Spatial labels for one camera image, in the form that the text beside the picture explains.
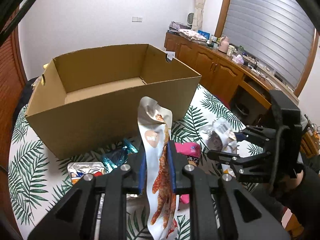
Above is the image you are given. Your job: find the yellow plush toy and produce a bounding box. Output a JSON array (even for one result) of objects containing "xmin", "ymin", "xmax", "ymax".
[{"xmin": 32, "ymin": 63, "xmax": 48, "ymax": 89}]

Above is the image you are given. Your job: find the brown cardboard box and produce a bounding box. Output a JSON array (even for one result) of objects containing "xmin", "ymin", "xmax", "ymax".
[{"xmin": 25, "ymin": 44, "xmax": 201, "ymax": 159}]

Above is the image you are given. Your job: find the palm leaf bed sheet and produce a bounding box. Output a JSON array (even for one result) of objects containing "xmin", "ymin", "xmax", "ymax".
[{"xmin": 7, "ymin": 83, "xmax": 264, "ymax": 240}]

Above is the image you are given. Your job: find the teal candy wrapper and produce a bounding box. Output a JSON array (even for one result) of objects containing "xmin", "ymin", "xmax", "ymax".
[{"xmin": 100, "ymin": 138, "xmax": 138, "ymax": 173}]

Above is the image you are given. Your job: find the silver white snack pouch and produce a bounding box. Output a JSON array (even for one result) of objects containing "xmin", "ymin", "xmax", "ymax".
[{"xmin": 199, "ymin": 118, "xmax": 237, "ymax": 154}]

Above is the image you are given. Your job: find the small white fan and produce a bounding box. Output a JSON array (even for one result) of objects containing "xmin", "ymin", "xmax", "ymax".
[{"xmin": 187, "ymin": 12, "xmax": 194, "ymax": 26}]

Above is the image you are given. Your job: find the folded floral cloth stack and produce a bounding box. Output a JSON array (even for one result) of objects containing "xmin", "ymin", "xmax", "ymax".
[{"xmin": 178, "ymin": 29, "xmax": 207, "ymax": 44}]

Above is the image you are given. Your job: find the pink snack packet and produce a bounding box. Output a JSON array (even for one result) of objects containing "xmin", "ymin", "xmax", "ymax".
[{"xmin": 174, "ymin": 142, "xmax": 201, "ymax": 204}]

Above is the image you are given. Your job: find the silver orange snack packet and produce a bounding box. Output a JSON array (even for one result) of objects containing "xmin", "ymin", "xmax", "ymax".
[{"xmin": 67, "ymin": 162, "xmax": 106, "ymax": 185}]

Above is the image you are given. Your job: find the beige curtain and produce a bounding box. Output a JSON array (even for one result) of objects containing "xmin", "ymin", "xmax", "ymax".
[{"xmin": 192, "ymin": 0, "xmax": 206, "ymax": 31}]

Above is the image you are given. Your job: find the brown slatted wardrobe door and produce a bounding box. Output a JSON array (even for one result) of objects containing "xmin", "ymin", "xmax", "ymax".
[{"xmin": 1, "ymin": 28, "xmax": 27, "ymax": 231}]

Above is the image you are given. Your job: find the wooden sideboard cabinet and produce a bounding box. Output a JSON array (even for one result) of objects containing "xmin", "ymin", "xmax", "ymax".
[{"xmin": 163, "ymin": 31, "xmax": 320, "ymax": 156}]

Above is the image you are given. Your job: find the white meat snack pouch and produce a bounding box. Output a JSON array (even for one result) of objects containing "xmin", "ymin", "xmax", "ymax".
[{"xmin": 137, "ymin": 96, "xmax": 178, "ymax": 239}]

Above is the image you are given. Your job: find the grey window blind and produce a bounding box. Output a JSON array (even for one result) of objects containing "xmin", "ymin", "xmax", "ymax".
[{"xmin": 222, "ymin": 0, "xmax": 315, "ymax": 87}]

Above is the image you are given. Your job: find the white wall switch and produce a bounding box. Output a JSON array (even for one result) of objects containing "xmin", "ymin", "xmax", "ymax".
[{"xmin": 132, "ymin": 17, "xmax": 143, "ymax": 23}]

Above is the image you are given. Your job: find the right hand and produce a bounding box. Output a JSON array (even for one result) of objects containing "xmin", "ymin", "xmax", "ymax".
[{"xmin": 283, "ymin": 170, "xmax": 304, "ymax": 191}]

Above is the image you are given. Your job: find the pink kettle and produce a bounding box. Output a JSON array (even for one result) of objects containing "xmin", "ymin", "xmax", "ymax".
[{"xmin": 218, "ymin": 36, "xmax": 229, "ymax": 54}]

